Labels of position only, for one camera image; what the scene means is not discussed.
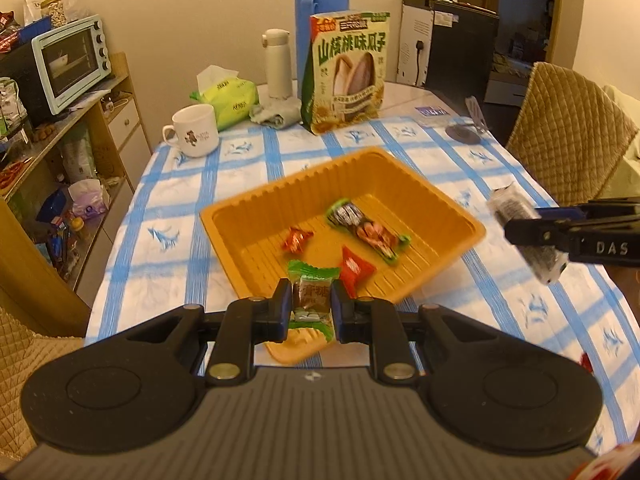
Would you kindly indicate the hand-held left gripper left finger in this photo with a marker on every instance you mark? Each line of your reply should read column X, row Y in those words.
column 286, row 305

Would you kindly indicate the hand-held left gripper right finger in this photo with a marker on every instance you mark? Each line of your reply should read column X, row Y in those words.
column 336, row 305

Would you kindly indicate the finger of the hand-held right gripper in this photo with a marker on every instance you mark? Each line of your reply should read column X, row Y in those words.
column 560, row 212
column 525, row 232

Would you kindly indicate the green brown candy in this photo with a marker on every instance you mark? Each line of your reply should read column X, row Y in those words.
column 310, row 300

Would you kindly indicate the black grey snack packet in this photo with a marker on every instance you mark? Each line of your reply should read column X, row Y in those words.
column 505, row 205

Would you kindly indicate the red twisted candy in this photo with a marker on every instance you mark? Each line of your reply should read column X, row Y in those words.
column 296, row 240

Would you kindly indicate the green sausage packet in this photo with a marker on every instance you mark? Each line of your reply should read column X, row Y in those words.
column 367, row 230

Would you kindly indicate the orange plastic tray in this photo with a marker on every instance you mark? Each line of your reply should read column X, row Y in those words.
column 240, row 230

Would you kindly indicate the quilted beige chair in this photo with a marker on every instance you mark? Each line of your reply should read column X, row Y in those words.
column 30, row 385
column 565, row 125

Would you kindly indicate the sofa with green cover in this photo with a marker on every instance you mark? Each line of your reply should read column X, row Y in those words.
column 625, row 135

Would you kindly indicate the phone stand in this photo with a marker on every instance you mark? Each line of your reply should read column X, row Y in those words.
column 467, row 132

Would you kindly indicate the blue checked tablecloth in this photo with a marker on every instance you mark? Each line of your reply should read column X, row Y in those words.
column 150, row 260

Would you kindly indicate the blue white card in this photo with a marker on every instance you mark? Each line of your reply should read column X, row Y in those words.
column 432, row 110

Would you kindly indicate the black cabinet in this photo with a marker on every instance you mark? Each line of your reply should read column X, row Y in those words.
column 465, row 50

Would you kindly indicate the grey crumpled cloth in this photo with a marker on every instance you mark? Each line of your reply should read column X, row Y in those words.
column 275, row 115

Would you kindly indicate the white mug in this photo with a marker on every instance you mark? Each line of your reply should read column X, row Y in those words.
column 197, row 130

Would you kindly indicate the green tissue pack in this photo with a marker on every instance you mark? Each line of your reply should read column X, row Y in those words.
column 227, row 102

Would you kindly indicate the red white garment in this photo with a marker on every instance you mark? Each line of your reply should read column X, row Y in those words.
column 610, row 465

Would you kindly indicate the purple pack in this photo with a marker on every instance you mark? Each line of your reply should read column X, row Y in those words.
column 89, row 200

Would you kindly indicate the large sunflower seed bag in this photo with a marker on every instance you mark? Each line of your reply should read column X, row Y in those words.
column 345, row 75

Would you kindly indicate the white insulated bottle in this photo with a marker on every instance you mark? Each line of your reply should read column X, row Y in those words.
column 277, row 65

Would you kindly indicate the wooden shelf unit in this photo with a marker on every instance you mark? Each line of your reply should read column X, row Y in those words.
column 125, row 125

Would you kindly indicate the wooden low cabinet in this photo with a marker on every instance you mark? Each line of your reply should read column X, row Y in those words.
column 30, row 280

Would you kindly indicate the blue thermos jug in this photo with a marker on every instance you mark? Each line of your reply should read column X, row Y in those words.
column 320, row 0

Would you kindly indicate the light blue toaster oven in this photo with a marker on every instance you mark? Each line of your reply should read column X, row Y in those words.
column 70, row 65

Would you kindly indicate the white green bags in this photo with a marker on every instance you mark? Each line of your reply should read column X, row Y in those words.
column 11, row 105

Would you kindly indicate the black microwave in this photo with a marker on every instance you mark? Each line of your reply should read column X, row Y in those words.
column 15, row 70

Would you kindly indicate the nut jar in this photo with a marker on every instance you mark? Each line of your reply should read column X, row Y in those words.
column 54, row 10

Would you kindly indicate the red black snack bag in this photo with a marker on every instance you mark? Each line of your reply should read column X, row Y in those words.
column 9, row 30

